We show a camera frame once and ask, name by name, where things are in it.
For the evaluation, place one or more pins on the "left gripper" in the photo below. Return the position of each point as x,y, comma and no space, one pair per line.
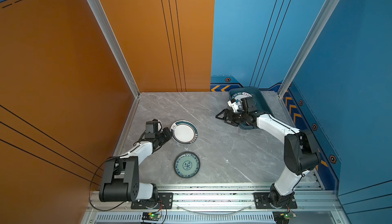
167,132

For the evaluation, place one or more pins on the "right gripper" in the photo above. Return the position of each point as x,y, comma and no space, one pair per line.
231,117

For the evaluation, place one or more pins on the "green red rimmed plate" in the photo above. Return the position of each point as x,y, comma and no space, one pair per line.
184,132

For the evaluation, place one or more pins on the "teal floral pattern plate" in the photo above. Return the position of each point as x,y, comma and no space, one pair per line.
187,164

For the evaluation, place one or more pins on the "hao shi wei plate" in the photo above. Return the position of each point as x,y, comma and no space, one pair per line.
239,95

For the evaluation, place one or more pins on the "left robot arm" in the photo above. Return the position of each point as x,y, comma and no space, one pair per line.
120,179

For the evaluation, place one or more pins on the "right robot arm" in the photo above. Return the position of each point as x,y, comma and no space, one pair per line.
300,147

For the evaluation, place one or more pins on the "teal plastic bin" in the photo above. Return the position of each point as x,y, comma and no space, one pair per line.
262,106

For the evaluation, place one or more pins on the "left green circuit board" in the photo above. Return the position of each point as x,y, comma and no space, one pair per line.
151,217

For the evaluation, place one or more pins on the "green circuit board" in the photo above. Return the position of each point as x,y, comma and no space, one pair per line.
283,217
151,217

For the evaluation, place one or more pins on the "right green circuit board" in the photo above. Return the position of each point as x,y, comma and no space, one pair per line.
283,217

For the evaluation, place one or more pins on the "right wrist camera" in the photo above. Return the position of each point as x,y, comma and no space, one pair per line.
235,105

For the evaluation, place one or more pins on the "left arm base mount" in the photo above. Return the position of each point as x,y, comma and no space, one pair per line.
162,199

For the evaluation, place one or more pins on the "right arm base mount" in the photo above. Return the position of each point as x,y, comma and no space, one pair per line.
264,200

